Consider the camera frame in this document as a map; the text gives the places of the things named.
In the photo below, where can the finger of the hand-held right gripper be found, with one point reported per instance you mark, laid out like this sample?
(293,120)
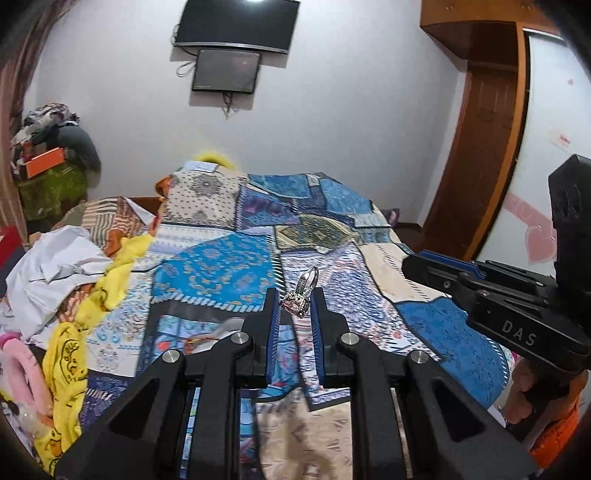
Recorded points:
(429,274)
(455,261)

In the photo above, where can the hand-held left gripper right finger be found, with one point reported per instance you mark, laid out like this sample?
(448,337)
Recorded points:
(316,332)

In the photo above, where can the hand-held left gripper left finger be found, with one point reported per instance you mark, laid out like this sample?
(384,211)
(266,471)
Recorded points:
(275,323)

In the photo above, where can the person's right forearm orange sleeve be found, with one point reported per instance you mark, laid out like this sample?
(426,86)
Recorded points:
(561,424)

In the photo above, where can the person's right hand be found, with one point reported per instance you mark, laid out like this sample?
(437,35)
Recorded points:
(518,385)

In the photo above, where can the small white pouch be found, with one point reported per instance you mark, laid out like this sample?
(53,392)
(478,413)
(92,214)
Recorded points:
(221,330)

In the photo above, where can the blue patchwork blanket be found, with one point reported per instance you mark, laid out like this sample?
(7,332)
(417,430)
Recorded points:
(231,258)

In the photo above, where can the pink heart sticker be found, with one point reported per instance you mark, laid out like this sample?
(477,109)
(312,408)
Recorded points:
(538,237)

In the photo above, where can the brown wooden wardrobe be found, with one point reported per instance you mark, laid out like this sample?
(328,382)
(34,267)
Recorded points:
(485,138)

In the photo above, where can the white sliding wardrobe door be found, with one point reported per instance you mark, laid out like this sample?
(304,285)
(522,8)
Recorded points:
(545,115)

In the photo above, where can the yellow pillow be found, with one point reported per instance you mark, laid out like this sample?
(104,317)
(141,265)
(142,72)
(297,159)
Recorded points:
(214,158)

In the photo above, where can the orange striped patterned cloth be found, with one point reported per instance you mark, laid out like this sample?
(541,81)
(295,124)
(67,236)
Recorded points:
(120,221)

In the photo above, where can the yellow printed cloth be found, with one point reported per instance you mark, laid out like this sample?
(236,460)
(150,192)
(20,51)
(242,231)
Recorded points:
(69,364)

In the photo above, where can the white crumpled cloth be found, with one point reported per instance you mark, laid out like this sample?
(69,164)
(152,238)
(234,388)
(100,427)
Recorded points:
(55,272)

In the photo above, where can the pink plush headband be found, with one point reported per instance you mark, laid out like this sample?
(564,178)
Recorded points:
(23,369)

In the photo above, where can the pile of mixed clothes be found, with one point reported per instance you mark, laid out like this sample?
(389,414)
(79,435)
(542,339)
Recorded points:
(51,194)

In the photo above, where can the orange flat box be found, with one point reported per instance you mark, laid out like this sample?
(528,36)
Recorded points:
(44,161)

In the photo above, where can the brown curtain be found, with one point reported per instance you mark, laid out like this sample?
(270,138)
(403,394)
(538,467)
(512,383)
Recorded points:
(11,138)

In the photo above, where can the small black wall monitor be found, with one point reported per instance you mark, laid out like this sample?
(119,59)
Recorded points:
(226,69)

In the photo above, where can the black wall television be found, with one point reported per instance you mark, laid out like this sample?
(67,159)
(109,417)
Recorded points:
(235,21)

